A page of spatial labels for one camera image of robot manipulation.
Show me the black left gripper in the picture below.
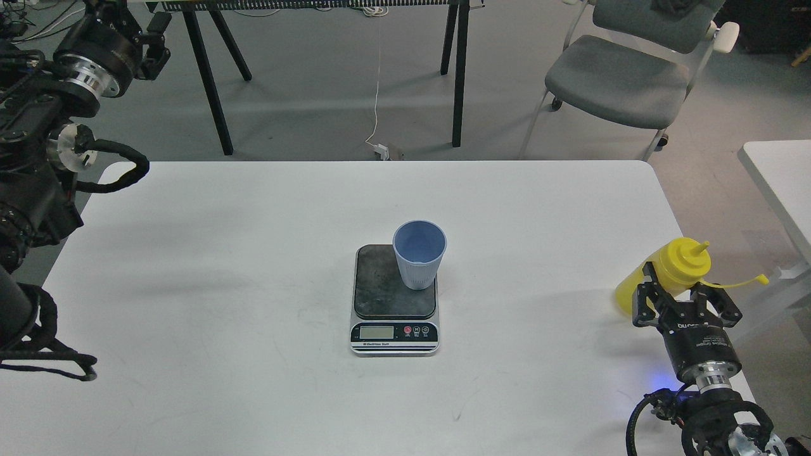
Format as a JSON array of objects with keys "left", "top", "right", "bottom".
[{"left": 53, "top": 0, "right": 172, "bottom": 98}]

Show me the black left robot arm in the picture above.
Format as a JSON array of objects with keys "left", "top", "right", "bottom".
[{"left": 1, "top": 1, "right": 171, "bottom": 350}]

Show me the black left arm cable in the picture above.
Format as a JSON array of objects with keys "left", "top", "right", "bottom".
[{"left": 0, "top": 139, "right": 151, "bottom": 382}]

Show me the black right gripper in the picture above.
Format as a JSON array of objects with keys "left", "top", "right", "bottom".
[{"left": 632, "top": 262, "right": 743, "bottom": 384}]

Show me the yellow squeeze bottle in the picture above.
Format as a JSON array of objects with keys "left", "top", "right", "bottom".
[{"left": 614, "top": 237, "right": 770, "bottom": 315}]

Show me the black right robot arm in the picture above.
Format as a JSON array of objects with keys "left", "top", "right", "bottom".
[{"left": 625, "top": 262, "right": 788, "bottom": 455}]

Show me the digital kitchen scale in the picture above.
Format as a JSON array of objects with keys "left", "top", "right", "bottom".
[{"left": 348, "top": 244, "right": 440, "bottom": 356}]

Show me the blue ribbed plastic cup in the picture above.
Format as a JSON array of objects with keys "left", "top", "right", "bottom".
[{"left": 393, "top": 220, "right": 448, "bottom": 289}]

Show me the white hanging cable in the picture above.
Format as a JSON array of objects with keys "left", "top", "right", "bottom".
[{"left": 365, "top": 6, "right": 385, "bottom": 148}]

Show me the grey office chair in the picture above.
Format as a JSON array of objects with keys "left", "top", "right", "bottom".
[{"left": 544, "top": 1, "right": 741, "bottom": 162}]

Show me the black trestle table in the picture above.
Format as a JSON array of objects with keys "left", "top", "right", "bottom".
[{"left": 144, "top": 0, "right": 487, "bottom": 157}]

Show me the white side table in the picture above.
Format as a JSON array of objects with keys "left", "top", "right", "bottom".
[{"left": 738, "top": 139, "right": 810, "bottom": 263}]

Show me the white power adapter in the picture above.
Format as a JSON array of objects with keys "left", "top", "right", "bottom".
[{"left": 373, "top": 144, "right": 404, "bottom": 161}]

